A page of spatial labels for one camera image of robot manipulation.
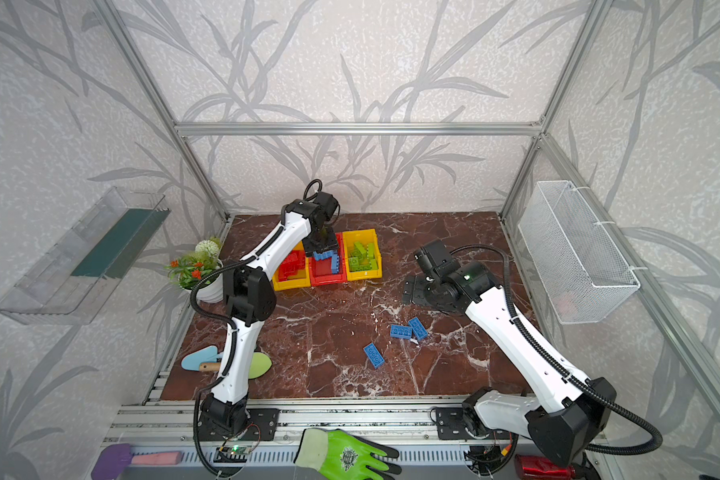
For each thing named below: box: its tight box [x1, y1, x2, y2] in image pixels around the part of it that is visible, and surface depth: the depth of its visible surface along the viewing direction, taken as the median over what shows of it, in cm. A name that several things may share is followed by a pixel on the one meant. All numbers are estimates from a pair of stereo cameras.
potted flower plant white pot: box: [164, 237, 224, 303], surface depth 89 cm
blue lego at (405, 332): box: [390, 325, 413, 339], surface depth 91 cm
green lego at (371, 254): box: [366, 243, 376, 266], surface depth 107 cm
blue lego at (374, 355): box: [363, 342, 385, 369], surface depth 85 cm
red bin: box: [309, 232, 347, 287], surface depth 100 cm
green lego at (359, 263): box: [349, 256, 372, 272], surface depth 104 cm
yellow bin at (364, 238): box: [342, 228, 383, 281], surface depth 104 cm
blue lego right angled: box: [408, 317, 428, 341], surface depth 90 cm
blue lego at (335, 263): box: [332, 253, 340, 274], surface depth 104 cm
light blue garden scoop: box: [181, 345, 223, 372], surface depth 86 cm
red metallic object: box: [515, 455, 577, 480], surface depth 68 cm
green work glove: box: [294, 428, 402, 480], surface depth 70 cm
